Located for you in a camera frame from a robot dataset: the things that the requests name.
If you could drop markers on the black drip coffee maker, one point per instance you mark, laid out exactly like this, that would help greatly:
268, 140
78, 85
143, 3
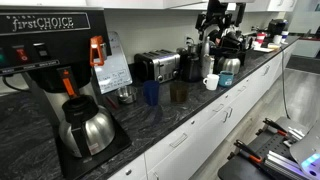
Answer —
190, 68

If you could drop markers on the aluminium extrusion rail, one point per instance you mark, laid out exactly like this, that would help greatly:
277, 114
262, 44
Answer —
283, 163
296, 133

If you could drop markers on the white milk carton box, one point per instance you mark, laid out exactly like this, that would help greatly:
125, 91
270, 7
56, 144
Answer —
207, 66

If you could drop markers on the white paper cup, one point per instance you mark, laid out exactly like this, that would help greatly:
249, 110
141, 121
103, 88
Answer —
277, 39

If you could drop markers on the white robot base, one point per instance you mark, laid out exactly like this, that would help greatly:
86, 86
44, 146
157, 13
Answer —
308, 150

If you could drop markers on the teal mug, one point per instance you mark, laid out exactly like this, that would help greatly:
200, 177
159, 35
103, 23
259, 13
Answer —
226, 79

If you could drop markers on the white lower cabinets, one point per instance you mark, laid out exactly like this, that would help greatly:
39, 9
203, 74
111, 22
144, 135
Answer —
200, 140

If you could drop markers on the blue and white cup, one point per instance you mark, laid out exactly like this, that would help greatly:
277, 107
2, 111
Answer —
285, 36

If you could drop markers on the steel two-slot toaster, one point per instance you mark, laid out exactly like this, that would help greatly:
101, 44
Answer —
156, 66

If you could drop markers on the white paper napkin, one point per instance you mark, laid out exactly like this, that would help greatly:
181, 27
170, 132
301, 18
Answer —
263, 50

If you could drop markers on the black robot cart top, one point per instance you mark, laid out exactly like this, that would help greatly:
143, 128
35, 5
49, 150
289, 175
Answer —
240, 170

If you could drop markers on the black orange bar clamp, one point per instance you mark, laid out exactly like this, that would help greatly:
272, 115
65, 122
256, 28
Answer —
275, 126
248, 152

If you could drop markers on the orange hot water tap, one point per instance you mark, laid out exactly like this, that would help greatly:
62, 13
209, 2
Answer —
96, 50

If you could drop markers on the white ceramic mug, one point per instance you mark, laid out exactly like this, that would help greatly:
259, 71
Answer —
211, 82

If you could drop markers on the small steel bowl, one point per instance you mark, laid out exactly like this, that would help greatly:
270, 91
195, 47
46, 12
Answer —
126, 95

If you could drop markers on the steel carafe black lid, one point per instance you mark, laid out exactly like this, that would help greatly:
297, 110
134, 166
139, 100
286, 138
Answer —
96, 130
230, 65

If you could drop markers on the yellow sponge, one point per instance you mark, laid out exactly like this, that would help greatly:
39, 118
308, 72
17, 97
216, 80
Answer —
274, 46

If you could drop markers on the black pod coffee machine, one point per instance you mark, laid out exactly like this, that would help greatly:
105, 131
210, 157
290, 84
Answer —
277, 27

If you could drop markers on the white wall outlet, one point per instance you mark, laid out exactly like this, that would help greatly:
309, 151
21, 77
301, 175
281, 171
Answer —
188, 39

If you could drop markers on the brown translucent cup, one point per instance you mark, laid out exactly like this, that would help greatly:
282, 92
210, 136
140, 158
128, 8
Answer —
179, 92

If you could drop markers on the dark blue plastic cup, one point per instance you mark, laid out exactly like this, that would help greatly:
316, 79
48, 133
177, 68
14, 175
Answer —
151, 93

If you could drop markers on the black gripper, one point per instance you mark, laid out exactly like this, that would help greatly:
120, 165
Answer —
216, 11

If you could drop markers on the black commercial coffee brewer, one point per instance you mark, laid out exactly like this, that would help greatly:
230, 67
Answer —
50, 50

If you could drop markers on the red paper cup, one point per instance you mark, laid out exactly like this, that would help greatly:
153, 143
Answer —
261, 37

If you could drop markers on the laminated instruction sheet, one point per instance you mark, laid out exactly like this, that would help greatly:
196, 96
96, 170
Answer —
115, 73

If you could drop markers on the steel and black grinder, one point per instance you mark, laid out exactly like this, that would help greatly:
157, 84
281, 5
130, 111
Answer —
190, 49

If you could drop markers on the steel water bottle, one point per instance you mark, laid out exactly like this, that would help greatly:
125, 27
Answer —
205, 45

